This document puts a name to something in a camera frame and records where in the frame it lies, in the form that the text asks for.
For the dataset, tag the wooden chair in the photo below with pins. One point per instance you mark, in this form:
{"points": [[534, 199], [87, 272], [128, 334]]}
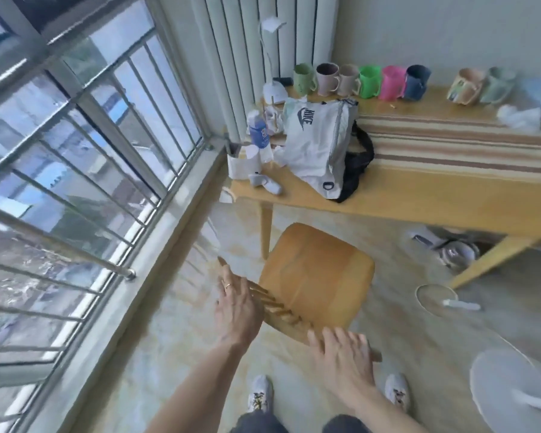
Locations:
{"points": [[318, 275]]}

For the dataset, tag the person's white right shoe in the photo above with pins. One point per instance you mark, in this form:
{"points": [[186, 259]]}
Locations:
{"points": [[397, 392]]}

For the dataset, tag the bright green mug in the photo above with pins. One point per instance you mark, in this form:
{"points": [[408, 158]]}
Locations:
{"points": [[369, 82]]}

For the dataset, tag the person's dark blue trousers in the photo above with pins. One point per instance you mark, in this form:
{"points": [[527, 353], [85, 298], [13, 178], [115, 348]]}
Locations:
{"points": [[257, 423]]}

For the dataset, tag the metal window railing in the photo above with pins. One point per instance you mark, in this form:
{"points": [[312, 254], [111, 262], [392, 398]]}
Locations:
{"points": [[125, 272]]}

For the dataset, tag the pink mug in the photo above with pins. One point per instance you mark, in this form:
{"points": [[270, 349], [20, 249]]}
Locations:
{"points": [[393, 84]]}

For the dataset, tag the white radiator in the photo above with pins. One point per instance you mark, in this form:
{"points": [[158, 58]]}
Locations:
{"points": [[261, 45]]}

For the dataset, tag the person's right forearm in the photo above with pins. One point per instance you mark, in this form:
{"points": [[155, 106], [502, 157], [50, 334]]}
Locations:
{"points": [[387, 417]]}

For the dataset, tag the white fan base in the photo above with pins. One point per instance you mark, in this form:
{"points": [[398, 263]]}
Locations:
{"points": [[509, 387]]}

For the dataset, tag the person's white left shoe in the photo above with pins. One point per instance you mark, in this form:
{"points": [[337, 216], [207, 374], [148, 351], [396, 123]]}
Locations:
{"points": [[260, 394]]}

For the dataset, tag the person's left forearm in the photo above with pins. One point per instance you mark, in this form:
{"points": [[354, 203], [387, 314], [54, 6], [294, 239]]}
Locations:
{"points": [[198, 392]]}

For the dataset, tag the white desk lamp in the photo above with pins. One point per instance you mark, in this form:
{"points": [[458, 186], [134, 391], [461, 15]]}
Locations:
{"points": [[274, 91]]}

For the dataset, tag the person's white shoe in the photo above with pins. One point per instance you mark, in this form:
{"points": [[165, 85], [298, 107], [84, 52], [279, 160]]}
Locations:
{"points": [[397, 392], [260, 394]]}

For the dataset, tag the wooden table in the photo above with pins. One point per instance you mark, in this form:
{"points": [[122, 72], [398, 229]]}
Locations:
{"points": [[410, 198]]}

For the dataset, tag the person's right hand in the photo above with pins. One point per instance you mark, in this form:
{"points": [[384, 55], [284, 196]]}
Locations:
{"points": [[349, 365]]}

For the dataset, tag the person's left hand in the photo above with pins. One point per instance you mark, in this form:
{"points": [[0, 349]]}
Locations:
{"points": [[239, 311]]}

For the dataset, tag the white crumpled tissue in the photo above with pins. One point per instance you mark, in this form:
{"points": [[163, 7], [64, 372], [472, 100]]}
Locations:
{"points": [[518, 117]]}

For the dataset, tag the white paper cup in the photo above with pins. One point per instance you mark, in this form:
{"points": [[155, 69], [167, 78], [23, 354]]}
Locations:
{"points": [[244, 164]]}

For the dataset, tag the patterned beige mug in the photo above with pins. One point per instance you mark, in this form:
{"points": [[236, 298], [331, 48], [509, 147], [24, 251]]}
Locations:
{"points": [[465, 86]]}

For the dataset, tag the light green mug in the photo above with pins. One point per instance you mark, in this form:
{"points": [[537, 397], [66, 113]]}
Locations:
{"points": [[303, 78]]}

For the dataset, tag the person's left fingers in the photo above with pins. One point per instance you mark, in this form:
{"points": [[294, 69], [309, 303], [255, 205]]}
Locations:
{"points": [[232, 286]]}

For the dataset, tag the grey mug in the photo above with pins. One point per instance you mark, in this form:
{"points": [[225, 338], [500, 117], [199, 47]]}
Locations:
{"points": [[327, 80]]}

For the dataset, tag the light blue tissue box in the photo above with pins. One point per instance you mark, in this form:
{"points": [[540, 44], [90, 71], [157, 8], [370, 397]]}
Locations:
{"points": [[540, 94]]}

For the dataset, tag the small white bottle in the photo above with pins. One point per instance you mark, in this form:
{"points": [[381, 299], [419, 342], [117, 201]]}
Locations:
{"points": [[267, 183]]}

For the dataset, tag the white bottle with blue label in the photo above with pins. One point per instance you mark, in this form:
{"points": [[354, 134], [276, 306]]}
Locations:
{"points": [[259, 132]]}

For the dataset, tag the striped table runner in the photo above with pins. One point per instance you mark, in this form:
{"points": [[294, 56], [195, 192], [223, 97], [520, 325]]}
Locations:
{"points": [[455, 144]]}

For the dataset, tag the grey window frame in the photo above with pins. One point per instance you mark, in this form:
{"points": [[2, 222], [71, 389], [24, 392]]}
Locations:
{"points": [[94, 110]]}

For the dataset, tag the pale green mug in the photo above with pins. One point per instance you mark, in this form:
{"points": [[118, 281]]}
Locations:
{"points": [[498, 85]]}

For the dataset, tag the person's right thumb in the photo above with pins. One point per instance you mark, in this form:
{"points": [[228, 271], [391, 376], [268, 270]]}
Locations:
{"points": [[316, 344]]}

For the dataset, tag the dark blue mug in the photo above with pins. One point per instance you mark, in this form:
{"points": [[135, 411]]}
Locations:
{"points": [[416, 83]]}

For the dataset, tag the white crumpled wrapper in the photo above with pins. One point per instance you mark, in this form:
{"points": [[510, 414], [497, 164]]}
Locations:
{"points": [[275, 117]]}

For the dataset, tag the grey appliance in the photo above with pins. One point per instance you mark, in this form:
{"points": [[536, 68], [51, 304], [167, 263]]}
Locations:
{"points": [[455, 254]]}

